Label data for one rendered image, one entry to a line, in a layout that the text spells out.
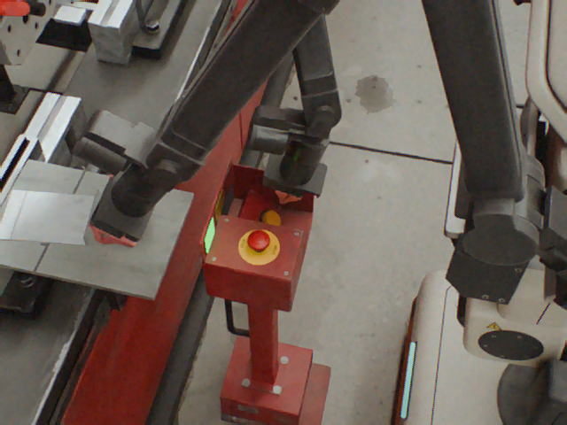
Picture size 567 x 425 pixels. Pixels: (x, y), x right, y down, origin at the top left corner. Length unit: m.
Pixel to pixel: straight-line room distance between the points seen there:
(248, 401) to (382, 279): 0.56
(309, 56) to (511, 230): 0.46
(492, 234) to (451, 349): 1.04
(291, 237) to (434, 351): 0.60
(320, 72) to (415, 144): 1.40
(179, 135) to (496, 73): 0.34
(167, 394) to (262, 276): 0.77
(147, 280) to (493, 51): 0.60
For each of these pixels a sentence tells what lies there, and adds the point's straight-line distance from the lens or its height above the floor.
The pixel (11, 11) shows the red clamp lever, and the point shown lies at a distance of 1.02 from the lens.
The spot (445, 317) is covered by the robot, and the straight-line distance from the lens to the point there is 1.90.
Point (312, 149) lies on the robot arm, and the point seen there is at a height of 0.99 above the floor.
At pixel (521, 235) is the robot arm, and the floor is 1.26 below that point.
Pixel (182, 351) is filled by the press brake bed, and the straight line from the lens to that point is 2.09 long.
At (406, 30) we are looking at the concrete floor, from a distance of 2.90.
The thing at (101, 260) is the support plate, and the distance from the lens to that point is 1.12.
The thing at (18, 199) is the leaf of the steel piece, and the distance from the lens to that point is 1.21.
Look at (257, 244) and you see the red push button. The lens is 1.33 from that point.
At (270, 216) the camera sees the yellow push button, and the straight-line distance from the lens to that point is 1.46.
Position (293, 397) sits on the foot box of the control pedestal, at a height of 0.12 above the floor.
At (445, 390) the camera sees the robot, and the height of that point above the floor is 0.28.
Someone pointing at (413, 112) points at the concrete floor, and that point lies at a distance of 2.63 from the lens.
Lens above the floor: 1.94
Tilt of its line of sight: 55 degrees down
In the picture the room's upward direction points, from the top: straight up
